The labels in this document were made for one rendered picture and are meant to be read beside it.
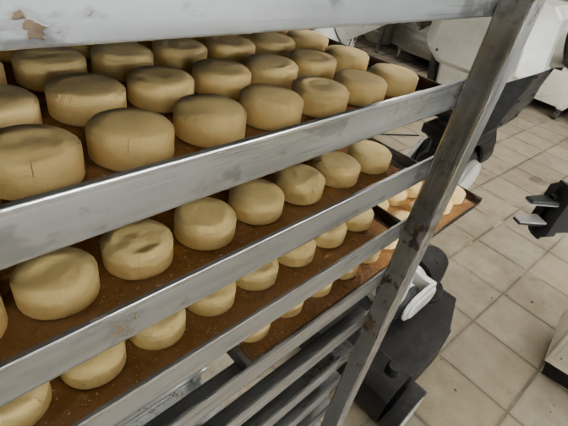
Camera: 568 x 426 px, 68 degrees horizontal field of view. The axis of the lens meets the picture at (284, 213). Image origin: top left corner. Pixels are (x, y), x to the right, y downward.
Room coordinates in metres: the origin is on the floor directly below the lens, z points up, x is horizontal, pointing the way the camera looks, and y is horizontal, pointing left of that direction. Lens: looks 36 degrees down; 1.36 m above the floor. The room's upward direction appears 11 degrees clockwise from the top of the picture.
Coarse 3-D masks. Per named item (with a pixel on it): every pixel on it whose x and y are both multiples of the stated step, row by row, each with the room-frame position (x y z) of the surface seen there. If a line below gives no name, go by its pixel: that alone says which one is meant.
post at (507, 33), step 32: (512, 0) 0.43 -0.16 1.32; (544, 0) 0.44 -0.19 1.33; (512, 32) 0.42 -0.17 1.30; (480, 64) 0.43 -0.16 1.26; (512, 64) 0.44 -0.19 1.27; (480, 96) 0.43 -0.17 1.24; (448, 128) 0.44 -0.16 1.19; (480, 128) 0.43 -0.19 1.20; (448, 160) 0.43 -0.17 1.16; (448, 192) 0.43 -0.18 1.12; (416, 224) 0.43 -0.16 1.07; (416, 256) 0.42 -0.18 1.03; (384, 288) 0.43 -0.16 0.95; (384, 320) 0.42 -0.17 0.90; (352, 352) 0.44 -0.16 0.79; (352, 384) 0.42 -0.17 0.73
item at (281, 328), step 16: (400, 208) 0.65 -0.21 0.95; (464, 208) 0.69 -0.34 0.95; (384, 256) 0.50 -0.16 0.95; (368, 272) 0.46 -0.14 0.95; (336, 288) 0.41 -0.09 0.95; (352, 288) 0.42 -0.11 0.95; (304, 304) 0.37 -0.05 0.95; (320, 304) 0.38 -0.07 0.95; (288, 320) 0.34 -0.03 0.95; (304, 320) 0.35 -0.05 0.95; (272, 336) 0.31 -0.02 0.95; (256, 352) 0.29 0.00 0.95
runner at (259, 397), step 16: (352, 320) 0.44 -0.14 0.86; (320, 336) 0.40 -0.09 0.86; (336, 336) 0.39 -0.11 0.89; (304, 352) 0.37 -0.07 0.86; (320, 352) 0.36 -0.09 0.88; (288, 368) 0.34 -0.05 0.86; (304, 368) 0.34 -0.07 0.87; (256, 384) 0.31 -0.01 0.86; (272, 384) 0.31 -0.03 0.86; (288, 384) 0.31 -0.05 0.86; (240, 400) 0.28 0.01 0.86; (256, 400) 0.27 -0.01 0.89; (224, 416) 0.26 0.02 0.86; (240, 416) 0.25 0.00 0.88
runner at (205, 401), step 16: (384, 272) 0.44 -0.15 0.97; (368, 288) 0.41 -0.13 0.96; (336, 304) 0.36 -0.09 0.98; (352, 304) 0.39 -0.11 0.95; (320, 320) 0.34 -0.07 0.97; (304, 336) 0.32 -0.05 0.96; (272, 352) 0.28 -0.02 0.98; (288, 352) 0.30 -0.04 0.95; (256, 368) 0.26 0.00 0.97; (208, 384) 0.24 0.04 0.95; (224, 384) 0.23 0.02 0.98; (240, 384) 0.24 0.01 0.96; (192, 400) 0.22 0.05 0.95; (208, 400) 0.21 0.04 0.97; (224, 400) 0.23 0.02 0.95; (160, 416) 0.20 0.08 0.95; (176, 416) 0.20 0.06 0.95; (192, 416) 0.20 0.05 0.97
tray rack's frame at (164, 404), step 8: (192, 384) 0.70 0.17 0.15; (200, 384) 0.71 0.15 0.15; (176, 392) 0.67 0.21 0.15; (184, 392) 0.67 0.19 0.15; (168, 400) 0.64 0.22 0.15; (176, 400) 0.64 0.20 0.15; (152, 408) 0.61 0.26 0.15; (160, 408) 0.61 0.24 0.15; (216, 408) 0.64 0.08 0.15; (144, 416) 0.58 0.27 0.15; (152, 416) 0.59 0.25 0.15; (208, 416) 0.62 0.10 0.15; (128, 424) 0.55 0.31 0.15; (136, 424) 0.55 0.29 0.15; (200, 424) 0.59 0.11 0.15
